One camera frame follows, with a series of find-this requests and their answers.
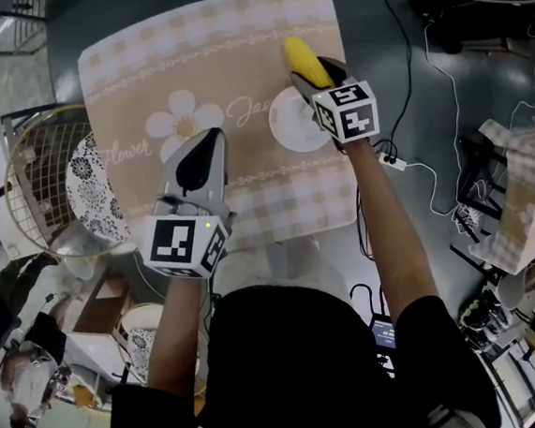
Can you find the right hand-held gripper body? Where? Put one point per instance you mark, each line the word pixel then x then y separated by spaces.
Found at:
pixel 352 115

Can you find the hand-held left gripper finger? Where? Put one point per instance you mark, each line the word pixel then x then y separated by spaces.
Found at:
pixel 221 175
pixel 172 175

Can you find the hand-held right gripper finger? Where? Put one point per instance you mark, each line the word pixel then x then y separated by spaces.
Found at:
pixel 303 89
pixel 341 74

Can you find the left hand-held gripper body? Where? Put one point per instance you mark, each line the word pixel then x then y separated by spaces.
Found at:
pixel 176 240

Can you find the yellow banana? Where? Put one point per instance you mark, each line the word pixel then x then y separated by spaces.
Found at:
pixel 306 59

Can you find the white round plate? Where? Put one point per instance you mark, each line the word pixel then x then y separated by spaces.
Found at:
pixel 294 130

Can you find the person's left forearm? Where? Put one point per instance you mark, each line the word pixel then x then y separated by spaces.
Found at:
pixel 176 339

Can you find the person's right forearm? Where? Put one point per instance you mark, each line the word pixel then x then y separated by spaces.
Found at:
pixel 391 224

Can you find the white power strip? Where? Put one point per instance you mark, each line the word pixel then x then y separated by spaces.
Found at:
pixel 393 161

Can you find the floral seat cushion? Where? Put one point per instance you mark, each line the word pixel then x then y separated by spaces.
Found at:
pixel 139 352
pixel 91 187

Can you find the checked floral tablecloth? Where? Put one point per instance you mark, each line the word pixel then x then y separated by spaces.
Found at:
pixel 524 193
pixel 187 65

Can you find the person's black shirt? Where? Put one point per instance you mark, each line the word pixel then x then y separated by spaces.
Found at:
pixel 301 370

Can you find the white plastic chair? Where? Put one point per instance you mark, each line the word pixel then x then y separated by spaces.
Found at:
pixel 528 277

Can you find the pile of sneakers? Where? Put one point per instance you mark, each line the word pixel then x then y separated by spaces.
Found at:
pixel 487 316

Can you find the black metal table frame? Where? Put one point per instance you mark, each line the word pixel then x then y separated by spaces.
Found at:
pixel 478 174

